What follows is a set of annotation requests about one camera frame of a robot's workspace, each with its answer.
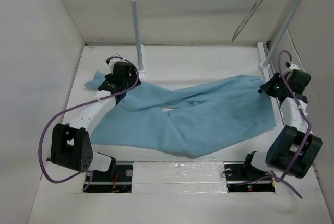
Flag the light blue trousers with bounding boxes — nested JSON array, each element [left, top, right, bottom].
[[90, 75, 276, 158]]

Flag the grey clothes hanger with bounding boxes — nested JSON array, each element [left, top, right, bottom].
[[231, 0, 263, 42]]

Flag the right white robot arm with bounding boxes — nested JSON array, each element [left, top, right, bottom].
[[259, 69, 323, 179]]

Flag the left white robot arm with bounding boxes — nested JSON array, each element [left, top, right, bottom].
[[50, 56, 140, 181]]

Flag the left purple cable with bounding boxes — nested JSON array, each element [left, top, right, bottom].
[[38, 56, 140, 184]]

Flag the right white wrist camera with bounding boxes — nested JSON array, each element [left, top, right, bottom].
[[284, 62, 300, 75]]

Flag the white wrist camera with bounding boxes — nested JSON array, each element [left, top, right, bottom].
[[284, 62, 300, 75], [105, 56, 124, 67]]

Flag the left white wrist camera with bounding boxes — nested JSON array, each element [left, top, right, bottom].
[[105, 56, 124, 67]]

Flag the aluminium rail right side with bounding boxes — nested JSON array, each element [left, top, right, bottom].
[[257, 40, 288, 128]]

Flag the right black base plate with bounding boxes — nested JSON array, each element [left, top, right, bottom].
[[221, 161, 275, 193]]

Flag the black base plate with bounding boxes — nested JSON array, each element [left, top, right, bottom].
[[83, 162, 133, 193], [221, 161, 275, 193]]

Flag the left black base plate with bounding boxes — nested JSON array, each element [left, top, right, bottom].
[[83, 162, 133, 193]]

